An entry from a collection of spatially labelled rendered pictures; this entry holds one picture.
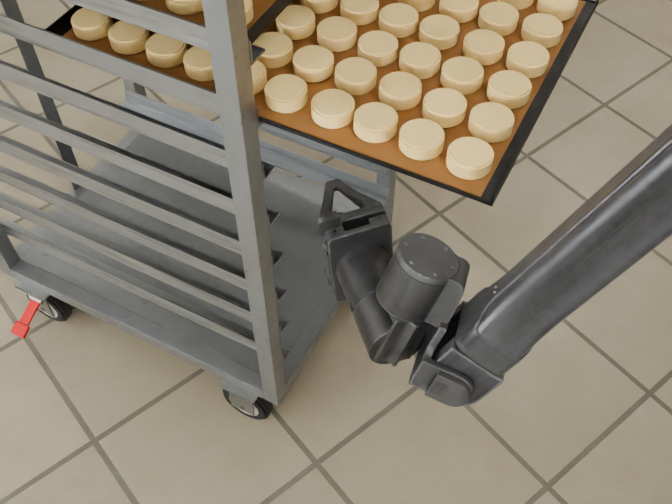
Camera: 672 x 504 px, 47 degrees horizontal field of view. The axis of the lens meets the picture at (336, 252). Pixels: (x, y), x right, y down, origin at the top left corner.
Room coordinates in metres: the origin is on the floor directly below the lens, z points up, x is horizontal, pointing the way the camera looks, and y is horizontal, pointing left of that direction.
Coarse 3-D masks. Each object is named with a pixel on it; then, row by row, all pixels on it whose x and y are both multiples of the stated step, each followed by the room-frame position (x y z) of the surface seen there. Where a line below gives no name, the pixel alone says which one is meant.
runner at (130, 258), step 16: (0, 192) 0.97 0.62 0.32; (16, 208) 0.91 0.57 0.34; (32, 208) 0.93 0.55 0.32; (48, 224) 0.88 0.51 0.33; (64, 224) 0.89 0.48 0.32; (80, 240) 0.85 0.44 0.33; (96, 240) 0.85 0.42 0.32; (112, 256) 0.81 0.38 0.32; (128, 256) 0.80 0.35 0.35; (144, 256) 0.82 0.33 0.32; (144, 272) 0.78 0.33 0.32; (160, 272) 0.77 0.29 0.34; (176, 272) 0.78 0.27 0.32; (192, 288) 0.74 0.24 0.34; (208, 288) 0.75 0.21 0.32; (224, 304) 0.71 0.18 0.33; (240, 304) 0.72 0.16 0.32
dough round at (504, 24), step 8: (488, 8) 0.85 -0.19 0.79; (496, 8) 0.85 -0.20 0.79; (504, 8) 0.85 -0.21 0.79; (512, 8) 0.85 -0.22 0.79; (480, 16) 0.84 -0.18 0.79; (488, 16) 0.84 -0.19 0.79; (496, 16) 0.84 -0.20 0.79; (504, 16) 0.84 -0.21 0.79; (512, 16) 0.84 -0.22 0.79; (480, 24) 0.84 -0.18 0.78; (488, 24) 0.83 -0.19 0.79; (496, 24) 0.82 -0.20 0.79; (504, 24) 0.82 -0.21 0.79; (512, 24) 0.83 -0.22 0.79; (496, 32) 0.82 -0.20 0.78; (504, 32) 0.82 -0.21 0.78; (512, 32) 0.83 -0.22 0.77
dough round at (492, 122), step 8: (480, 104) 0.67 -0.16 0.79; (488, 104) 0.67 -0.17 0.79; (496, 104) 0.67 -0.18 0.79; (472, 112) 0.66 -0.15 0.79; (480, 112) 0.66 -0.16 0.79; (488, 112) 0.66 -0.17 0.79; (496, 112) 0.66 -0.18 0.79; (504, 112) 0.66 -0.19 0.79; (512, 112) 0.66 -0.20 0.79; (472, 120) 0.65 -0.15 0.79; (480, 120) 0.65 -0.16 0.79; (488, 120) 0.65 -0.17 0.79; (496, 120) 0.65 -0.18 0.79; (504, 120) 0.65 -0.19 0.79; (512, 120) 0.65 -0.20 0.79; (472, 128) 0.64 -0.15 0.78; (480, 128) 0.64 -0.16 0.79; (488, 128) 0.63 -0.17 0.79; (496, 128) 0.63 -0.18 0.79; (504, 128) 0.63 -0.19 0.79; (512, 128) 0.64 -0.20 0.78; (480, 136) 0.63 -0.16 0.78; (488, 136) 0.63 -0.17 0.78; (496, 136) 0.63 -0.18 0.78; (504, 136) 0.63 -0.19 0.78
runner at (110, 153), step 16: (0, 112) 0.87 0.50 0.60; (16, 112) 0.86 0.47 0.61; (32, 128) 0.85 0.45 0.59; (48, 128) 0.83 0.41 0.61; (64, 128) 0.85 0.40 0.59; (80, 144) 0.80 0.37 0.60; (96, 144) 0.79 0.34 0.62; (112, 160) 0.78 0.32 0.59; (128, 160) 0.76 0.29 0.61; (144, 160) 0.78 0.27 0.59; (144, 176) 0.75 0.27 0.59; (160, 176) 0.74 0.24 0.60; (176, 176) 0.73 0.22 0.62; (192, 192) 0.72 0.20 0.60; (208, 192) 0.70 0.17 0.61; (224, 192) 0.72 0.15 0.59; (224, 208) 0.69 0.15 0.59
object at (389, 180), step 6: (378, 174) 1.05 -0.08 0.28; (390, 174) 1.03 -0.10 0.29; (378, 180) 1.05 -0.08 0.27; (384, 180) 1.04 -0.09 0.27; (390, 180) 1.04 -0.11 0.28; (390, 186) 1.04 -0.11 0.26; (390, 192) 1.04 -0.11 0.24; (390, 198) 1.04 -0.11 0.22; (390, 204) 1.04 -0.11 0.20; (390, 210) 1.05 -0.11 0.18; (390, 216) 1.05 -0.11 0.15; (390, 222) 1.05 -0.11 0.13
